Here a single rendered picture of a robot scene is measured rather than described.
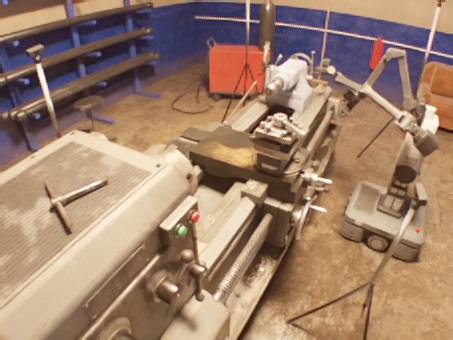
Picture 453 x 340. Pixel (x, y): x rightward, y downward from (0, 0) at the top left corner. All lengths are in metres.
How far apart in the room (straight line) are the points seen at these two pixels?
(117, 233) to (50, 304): 0.20
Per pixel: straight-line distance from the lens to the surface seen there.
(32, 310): 0.59
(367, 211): 2.39
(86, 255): 0.61
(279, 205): 1.43
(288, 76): 2.09
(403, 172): 2.21
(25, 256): 0.64
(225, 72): 4.35
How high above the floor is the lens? 1.76
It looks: 36 degrees down
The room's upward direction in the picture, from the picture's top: straight up
